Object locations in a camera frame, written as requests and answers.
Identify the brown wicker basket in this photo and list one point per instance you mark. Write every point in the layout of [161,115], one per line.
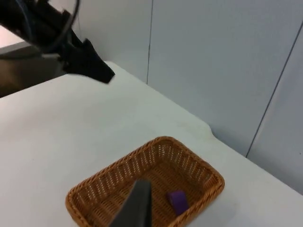
[113,189]

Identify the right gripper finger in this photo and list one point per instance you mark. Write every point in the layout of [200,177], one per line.
[137,205]

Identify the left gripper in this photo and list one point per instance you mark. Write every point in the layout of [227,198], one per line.
[71,56]

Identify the purple triangular block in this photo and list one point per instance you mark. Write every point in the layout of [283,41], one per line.
[178,202]

